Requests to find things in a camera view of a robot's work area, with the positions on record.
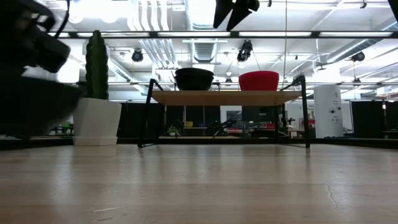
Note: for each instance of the black table border rail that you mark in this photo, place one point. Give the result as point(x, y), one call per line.
point(342, 142)

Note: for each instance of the black aluminium frame beam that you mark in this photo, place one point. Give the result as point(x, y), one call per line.
point(234, 34)

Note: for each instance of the small green potted plant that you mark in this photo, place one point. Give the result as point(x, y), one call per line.
point(172, 130)

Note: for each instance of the white plant pot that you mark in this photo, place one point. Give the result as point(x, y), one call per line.
point(96, 121)

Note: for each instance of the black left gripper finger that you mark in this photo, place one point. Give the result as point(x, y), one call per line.
point(9, 73)

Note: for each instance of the black background robot arm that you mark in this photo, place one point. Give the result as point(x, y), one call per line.
point(222, 126)

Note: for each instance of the white LED light bar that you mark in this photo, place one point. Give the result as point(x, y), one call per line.
point(192, 34)
point(66, 35)
point(124, 34)
point(275, 34)
point(356, 34)

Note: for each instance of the small yellow container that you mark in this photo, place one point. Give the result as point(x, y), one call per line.
point(189, 124)

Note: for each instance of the white pillar cabinet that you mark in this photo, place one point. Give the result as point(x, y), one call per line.
point(328, 112)

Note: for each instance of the wooden shelf table black legs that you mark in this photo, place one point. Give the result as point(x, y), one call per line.
point(224, 98)

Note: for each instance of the black bowl white speckled inside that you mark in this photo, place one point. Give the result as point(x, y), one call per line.
point(37, 109)

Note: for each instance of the black bowl orange patterned inside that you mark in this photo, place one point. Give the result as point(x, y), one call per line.
point(194, 82)

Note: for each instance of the black ceiling spotlight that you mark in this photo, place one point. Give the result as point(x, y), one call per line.
point(245, 49)
point(358, 56)
point(137, 56)

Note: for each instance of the silver ventilation duct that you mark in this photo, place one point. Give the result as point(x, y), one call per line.
point(202, 12)

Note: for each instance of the black partition panel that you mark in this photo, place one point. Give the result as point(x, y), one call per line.
point(370, 119)

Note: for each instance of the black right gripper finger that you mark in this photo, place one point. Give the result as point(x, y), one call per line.
point(224, 9)
point(242, 7)

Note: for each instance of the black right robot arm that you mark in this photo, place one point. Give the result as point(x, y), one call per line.
point(395, 6)

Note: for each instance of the tall green cactus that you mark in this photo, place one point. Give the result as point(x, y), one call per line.
point(97, 65)

